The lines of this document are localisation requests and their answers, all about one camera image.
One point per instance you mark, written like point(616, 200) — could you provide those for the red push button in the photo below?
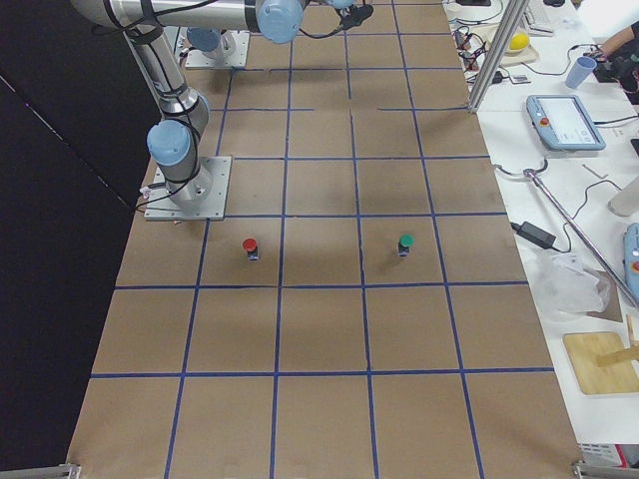
point(251, 248)

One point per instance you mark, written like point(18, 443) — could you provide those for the green push button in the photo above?
point(404, 245)

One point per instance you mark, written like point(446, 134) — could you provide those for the metal rod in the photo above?
point(533, 177)

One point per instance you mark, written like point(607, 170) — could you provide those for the black power adapter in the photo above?
point(534, 234)

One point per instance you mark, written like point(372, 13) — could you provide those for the clear plastic bag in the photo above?
point(564, 288)

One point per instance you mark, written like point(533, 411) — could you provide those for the teach pendant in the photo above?
point(563, 124)

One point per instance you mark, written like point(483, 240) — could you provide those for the yellow round object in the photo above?
point(518, 42)

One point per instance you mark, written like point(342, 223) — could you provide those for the wooden cutting board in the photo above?
point(601, 363)

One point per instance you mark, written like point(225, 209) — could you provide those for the blue plastic cup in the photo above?
point(579, 72)

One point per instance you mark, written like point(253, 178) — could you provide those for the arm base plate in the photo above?
point(204, 197)
point(195, 60)

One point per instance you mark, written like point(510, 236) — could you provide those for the aluminium frame post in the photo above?
point(498, 46)

